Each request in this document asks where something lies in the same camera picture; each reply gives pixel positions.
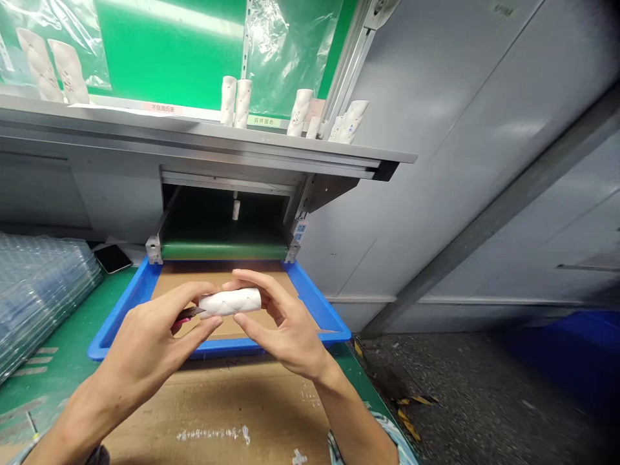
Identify pink handled cutter knife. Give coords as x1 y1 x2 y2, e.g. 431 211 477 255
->
174 305 208 326

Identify person's right hand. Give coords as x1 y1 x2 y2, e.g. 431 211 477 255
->
232 269 336 384

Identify dark blue bin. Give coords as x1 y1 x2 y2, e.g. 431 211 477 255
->
501 309 620 406

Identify pink label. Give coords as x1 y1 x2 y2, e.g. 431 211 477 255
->
143 102 185 116

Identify grey metal shelf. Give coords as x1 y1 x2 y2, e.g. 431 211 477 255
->
0 93 419 183

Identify small brown cardboard sheet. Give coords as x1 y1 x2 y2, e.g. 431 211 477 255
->
151 260 313 341

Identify white quilted cylinder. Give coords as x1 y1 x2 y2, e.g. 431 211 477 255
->
337 99 371 145
220 75 238 127
46 39 91 105
196 286 263 320
234 79 253 130
15 26 65 104
286 88 315 138

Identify person's left hand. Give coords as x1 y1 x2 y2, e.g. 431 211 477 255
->
104 281 224 404

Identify clear plastic bag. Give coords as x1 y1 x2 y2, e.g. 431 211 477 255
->
0 0 113 96
243 0 341 120

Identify blue plastic tray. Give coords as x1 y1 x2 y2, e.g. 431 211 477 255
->
87 255 352 362

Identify aluminium frame post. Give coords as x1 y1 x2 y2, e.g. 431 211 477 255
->
325 0 404 132

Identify green belt conveyor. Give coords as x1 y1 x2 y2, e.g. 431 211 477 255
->
145 164 312 266

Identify yellow scraps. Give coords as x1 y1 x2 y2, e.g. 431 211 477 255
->
395 393 439 442

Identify stack of clear plastic trays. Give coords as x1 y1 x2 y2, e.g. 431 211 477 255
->
0 231 105 386

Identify black smartphone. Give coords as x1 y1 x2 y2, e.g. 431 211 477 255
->
94 243 134 276

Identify large brown cardboard sheet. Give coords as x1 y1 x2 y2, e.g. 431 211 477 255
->
102 359 342 465

